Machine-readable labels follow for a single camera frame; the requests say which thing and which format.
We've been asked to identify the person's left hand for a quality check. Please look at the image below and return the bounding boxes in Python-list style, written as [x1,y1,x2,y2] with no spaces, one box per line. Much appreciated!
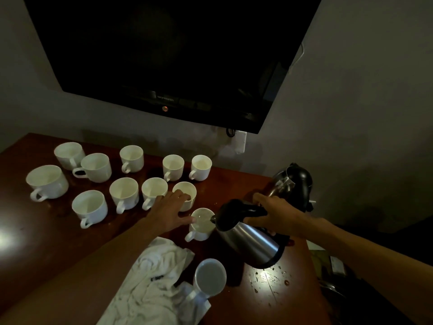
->
[143,190,198,239]

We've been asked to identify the person's right hand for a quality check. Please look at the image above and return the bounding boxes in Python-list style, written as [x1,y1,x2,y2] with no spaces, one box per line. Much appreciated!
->
[242,192,319,240]

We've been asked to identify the steel kettle with black lid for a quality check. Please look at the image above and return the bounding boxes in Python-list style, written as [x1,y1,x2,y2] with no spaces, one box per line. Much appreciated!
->
[210,199,294,270]

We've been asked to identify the group of white cups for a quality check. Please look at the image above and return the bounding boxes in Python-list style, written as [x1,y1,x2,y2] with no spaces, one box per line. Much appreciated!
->
[25,142,169,230]

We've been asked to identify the person's right forearm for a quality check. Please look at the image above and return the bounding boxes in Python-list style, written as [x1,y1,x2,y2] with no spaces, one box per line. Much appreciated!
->
[311,218,433,325]

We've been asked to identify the person's left forearm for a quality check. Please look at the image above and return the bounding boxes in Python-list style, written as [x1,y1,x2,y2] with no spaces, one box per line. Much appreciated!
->
[0,219,163,325]

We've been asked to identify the black and steel kettle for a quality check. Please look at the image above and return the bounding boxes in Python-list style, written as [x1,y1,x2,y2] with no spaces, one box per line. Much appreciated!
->
[269,162,315,214]

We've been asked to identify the dark red wooden table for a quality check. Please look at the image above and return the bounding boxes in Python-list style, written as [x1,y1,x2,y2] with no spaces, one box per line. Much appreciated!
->
[0,133,332,325]

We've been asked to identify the small white card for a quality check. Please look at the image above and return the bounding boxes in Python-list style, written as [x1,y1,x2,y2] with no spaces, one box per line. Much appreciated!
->
[330,255,345,276]

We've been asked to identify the white crumpled cloth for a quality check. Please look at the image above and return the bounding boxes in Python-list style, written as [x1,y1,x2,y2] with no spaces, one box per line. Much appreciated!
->
[96,237,212,325]

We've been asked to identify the thin white cable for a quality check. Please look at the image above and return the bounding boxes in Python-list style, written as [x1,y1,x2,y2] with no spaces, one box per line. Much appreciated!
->
[289,42,305,70]

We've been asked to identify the black wall television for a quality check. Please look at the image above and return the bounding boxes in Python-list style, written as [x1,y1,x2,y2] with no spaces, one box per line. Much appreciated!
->
[22,0,324,135]

